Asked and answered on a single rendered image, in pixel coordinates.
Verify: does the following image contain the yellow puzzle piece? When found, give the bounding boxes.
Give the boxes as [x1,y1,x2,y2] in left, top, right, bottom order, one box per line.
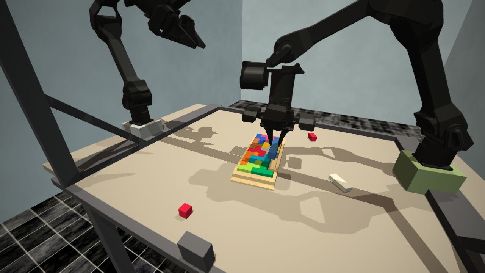
[262,142,281,151]

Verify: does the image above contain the orange puzzle piece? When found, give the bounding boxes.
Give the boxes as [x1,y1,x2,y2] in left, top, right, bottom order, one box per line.
[249,138,263,149]
[240,151,259,165]

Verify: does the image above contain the cyan puzzle piece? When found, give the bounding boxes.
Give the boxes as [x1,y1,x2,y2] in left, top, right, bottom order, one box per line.
[248,154,271,164]

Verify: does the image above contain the blue puzzle piece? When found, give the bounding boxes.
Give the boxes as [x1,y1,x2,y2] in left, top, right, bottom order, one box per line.
[268,137,279,160]
[255,134,266,144]

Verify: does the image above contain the small red block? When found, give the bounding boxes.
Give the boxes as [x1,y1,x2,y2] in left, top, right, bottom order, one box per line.
[308,133,317,141]

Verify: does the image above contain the red puzzle piece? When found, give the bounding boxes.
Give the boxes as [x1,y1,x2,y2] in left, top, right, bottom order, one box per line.
[248,146,266,157]

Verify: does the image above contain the beige rectangular block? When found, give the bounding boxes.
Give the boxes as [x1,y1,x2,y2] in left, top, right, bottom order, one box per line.
[329,174,352,192]

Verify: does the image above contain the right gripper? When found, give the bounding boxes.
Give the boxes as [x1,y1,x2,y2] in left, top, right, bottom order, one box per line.
[242,91,316,147]

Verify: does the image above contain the small red cube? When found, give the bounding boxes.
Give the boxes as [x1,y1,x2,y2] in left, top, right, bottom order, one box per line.
[178,203,193,219]

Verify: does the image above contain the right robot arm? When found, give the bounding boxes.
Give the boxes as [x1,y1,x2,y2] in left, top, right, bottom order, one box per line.
[240,0,474,171]

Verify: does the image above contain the wooden puzzle board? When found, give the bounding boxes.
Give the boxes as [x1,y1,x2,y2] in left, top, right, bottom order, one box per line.
[230,135,285,191]

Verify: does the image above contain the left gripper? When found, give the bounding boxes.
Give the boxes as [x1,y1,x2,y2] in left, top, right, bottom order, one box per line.
[143,0,206,49]

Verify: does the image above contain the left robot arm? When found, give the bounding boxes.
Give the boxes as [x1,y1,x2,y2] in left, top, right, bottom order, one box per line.
[89,0,191,126]

